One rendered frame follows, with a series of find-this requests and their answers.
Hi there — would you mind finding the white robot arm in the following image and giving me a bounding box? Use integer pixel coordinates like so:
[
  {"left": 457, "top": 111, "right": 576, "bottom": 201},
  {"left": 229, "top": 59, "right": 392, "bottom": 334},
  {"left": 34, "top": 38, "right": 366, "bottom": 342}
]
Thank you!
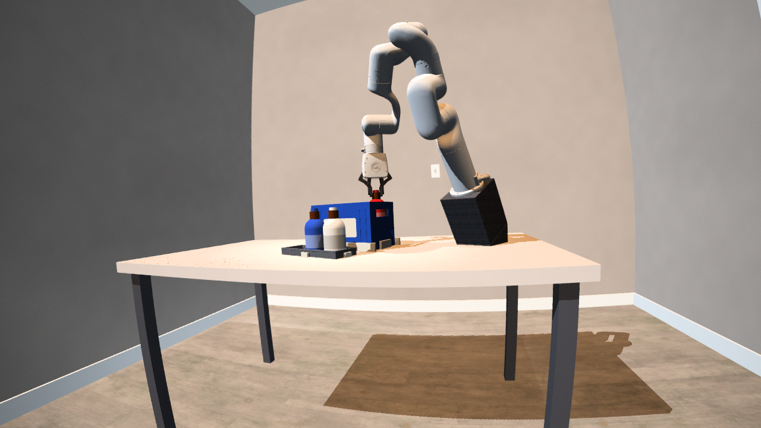
[{"left": 361, "top": 22, "right": 490, "bottom": 197}]

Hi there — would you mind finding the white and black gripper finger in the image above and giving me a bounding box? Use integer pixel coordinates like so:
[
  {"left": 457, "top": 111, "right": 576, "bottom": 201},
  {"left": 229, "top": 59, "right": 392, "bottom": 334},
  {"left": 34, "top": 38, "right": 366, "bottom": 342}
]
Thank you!
[
  {"left": 359, "top": 172, "right": 372, "bottom": 197},
  {"left": 379, "top": 173, "right": 392, "bottom": 197}
]

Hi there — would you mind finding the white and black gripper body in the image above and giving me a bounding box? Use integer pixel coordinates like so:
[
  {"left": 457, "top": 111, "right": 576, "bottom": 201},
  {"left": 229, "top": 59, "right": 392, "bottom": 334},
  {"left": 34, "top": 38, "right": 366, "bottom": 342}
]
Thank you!
[{"left": 362, "top": 152, "right": 388, "bottom": 180}]

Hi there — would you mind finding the red bottle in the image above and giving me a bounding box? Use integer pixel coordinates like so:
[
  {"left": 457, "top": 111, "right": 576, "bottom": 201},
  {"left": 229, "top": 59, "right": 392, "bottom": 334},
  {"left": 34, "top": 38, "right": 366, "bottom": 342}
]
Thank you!
[{"left": 370, "top": 190, "right": 387, "bottom": 217}]

